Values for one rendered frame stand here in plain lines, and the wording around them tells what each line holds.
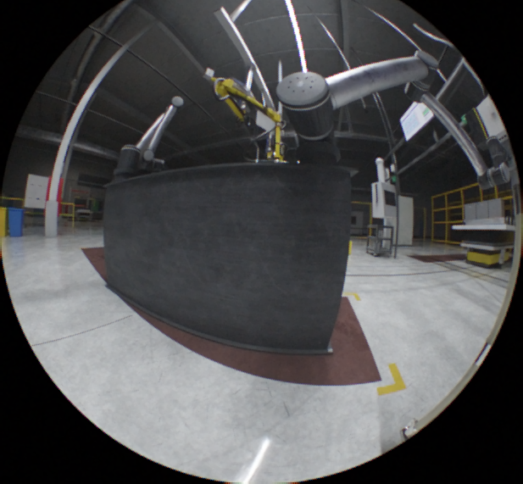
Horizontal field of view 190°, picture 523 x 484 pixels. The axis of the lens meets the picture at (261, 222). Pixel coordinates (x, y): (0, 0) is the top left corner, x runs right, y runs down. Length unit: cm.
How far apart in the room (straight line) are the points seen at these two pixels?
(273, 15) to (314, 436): 1049
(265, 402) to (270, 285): 51
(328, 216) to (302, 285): 31
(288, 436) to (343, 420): 19
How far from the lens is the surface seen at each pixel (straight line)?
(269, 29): 1009
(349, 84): 73
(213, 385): 76
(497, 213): 872
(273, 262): 66
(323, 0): 992
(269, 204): 65
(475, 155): 131
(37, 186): 854
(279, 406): 72
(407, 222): 762
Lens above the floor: 65
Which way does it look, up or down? 1 degrees up
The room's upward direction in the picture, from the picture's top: 3 degrees clockwise
